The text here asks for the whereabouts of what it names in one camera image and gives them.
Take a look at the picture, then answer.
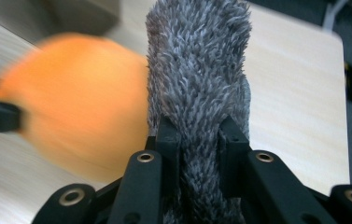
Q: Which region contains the grey fluffy cloth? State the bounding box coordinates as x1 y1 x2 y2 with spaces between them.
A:
145 0 252 224

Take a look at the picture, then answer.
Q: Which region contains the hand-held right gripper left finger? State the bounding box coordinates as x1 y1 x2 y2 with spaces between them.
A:
147 116 182 200

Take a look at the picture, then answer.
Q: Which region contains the white metal table frame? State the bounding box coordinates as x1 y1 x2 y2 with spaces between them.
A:
322 0 350 33

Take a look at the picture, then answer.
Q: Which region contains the orange plush toy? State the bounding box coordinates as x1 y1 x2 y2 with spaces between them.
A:
0 32 151 185

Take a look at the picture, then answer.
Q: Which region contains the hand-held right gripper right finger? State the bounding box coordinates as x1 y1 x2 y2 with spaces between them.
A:
219 115 251 197

